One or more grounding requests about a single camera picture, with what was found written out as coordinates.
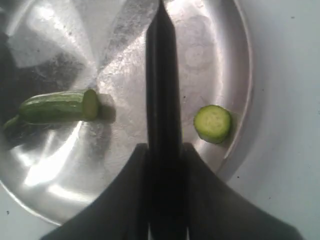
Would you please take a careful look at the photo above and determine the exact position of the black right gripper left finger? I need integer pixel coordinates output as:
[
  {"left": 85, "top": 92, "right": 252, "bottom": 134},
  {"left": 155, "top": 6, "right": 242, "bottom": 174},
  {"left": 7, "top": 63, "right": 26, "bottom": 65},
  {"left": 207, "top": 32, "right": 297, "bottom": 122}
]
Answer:
[{"left": 42, "top": 143, "right": 148, "bottom": 240}]

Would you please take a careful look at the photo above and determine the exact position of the dark green vegetable piece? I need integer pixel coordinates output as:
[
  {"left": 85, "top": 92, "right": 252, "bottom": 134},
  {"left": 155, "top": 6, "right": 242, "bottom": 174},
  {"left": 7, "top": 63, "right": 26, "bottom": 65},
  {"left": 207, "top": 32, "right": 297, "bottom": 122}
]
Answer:
[{"left": 3, "top": 89, "right": 100, "bottom": 130}]

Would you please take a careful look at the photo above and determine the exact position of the round stainless steel plate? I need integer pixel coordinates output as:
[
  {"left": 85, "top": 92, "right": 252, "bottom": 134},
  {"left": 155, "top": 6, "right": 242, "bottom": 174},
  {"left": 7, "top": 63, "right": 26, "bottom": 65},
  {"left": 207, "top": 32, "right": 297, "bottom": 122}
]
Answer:
[{"left": 0, "top": 0, "right": 253, "bottom": 225}]

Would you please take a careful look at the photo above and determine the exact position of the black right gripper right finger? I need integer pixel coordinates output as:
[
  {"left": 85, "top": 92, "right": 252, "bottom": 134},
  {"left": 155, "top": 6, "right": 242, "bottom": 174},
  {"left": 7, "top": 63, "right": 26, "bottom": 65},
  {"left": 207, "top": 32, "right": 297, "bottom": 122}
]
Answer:
[{"left": 183, "top": 143, "right": 303, "bottom": 240}]

